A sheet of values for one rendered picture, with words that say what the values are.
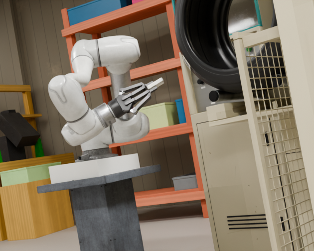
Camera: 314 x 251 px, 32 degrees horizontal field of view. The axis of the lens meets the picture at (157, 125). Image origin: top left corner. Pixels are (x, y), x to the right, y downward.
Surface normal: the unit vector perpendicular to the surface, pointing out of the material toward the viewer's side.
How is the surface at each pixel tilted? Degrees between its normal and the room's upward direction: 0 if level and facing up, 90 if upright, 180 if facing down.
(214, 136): 90
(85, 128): 122
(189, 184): 90
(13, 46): 90
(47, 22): 90
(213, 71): 99
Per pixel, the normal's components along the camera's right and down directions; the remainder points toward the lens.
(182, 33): -0.79, 0.12
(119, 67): 0.18, 0.84
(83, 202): -0.56, 0.06
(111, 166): 0.81, -0.17
